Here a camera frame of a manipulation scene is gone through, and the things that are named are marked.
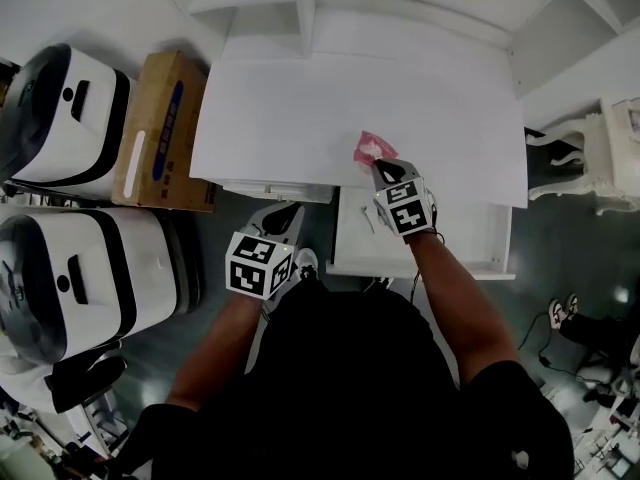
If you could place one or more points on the large white black robot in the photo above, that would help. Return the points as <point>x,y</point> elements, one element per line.
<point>120,273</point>

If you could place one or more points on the white desk with drawers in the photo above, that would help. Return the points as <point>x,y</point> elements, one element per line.
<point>325,118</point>

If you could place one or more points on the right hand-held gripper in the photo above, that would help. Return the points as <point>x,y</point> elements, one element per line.
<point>407,208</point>

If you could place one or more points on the pink packet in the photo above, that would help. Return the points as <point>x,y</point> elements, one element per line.
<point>370,145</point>

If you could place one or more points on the person's right forearm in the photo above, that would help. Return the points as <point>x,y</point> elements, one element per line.
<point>460,308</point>

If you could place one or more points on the small metal pin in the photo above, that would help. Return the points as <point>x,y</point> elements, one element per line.
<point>369,220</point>

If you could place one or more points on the person's left forearm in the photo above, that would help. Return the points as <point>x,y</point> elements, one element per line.
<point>215,353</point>

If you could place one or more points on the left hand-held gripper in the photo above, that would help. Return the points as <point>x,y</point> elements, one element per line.
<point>252,270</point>

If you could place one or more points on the person's shoe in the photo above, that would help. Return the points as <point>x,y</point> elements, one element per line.
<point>380,283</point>
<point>306,263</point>

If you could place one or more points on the brown cardboard box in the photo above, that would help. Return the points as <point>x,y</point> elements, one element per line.
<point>155,133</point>

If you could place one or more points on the small white black robot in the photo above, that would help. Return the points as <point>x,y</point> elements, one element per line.
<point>75,133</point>

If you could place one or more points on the person's left shoe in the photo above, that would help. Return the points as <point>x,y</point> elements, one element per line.
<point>306,263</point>

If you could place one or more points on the ornate cream vanity table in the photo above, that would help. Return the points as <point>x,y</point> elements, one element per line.
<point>615,153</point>

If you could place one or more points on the small white drawer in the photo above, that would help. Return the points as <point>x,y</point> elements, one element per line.
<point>280,190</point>

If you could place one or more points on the person's right shoe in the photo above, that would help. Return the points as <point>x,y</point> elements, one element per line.
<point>380,283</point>

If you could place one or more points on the person's black clothing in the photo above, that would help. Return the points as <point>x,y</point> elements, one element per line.
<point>350,393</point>

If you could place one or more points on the large white drawer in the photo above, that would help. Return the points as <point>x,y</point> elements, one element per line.
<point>465,238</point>

